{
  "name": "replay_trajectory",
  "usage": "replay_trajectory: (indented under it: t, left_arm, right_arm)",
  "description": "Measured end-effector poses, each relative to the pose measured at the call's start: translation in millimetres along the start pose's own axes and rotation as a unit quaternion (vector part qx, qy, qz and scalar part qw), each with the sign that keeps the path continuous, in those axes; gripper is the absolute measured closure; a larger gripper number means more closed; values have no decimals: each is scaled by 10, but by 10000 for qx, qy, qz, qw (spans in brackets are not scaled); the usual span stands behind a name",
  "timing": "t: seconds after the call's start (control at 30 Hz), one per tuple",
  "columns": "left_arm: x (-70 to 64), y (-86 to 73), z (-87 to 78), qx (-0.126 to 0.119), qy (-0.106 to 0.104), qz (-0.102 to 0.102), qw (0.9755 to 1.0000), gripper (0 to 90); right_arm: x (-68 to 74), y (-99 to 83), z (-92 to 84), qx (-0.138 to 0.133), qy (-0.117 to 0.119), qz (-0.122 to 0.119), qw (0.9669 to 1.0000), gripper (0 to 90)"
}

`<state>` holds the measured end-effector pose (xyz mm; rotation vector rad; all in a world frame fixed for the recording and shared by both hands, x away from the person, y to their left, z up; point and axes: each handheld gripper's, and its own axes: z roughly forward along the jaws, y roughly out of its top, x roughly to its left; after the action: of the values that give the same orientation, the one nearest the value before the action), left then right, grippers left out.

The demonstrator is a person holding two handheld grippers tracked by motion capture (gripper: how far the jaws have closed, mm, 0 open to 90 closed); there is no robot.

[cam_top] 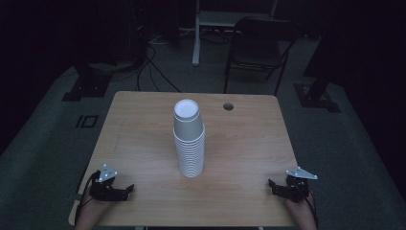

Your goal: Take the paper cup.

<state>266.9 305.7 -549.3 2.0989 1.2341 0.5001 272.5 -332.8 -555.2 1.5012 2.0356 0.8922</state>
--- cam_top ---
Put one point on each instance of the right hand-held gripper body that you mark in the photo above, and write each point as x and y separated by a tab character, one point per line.
293	190

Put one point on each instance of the black folding chair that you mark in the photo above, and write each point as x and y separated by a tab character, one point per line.
260	48

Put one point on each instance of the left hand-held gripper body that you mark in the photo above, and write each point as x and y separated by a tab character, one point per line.
103	190

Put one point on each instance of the person's right hand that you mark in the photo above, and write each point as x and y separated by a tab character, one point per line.
300	206

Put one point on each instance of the person's left hand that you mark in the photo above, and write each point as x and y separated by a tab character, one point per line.
95	204

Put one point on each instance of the stack of white paper cups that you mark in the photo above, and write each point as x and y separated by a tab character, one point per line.
189	153

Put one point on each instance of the round black table grommet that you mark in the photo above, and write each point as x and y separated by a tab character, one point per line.
228	106

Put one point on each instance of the white metal desk frame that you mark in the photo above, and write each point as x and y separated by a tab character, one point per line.
196	38

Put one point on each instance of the black stand base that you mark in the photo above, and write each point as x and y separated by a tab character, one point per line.
86	87
316	99

